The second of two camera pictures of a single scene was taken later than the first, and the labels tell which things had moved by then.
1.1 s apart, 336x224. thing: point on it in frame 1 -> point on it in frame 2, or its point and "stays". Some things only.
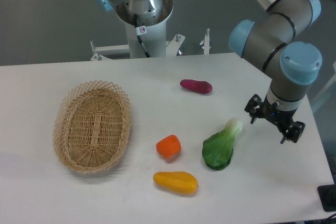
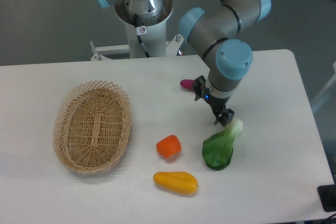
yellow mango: [178, 181] stays
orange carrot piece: [169, 146] stays
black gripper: [280, 118] -> [224, 117]
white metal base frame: [172, 46] stays
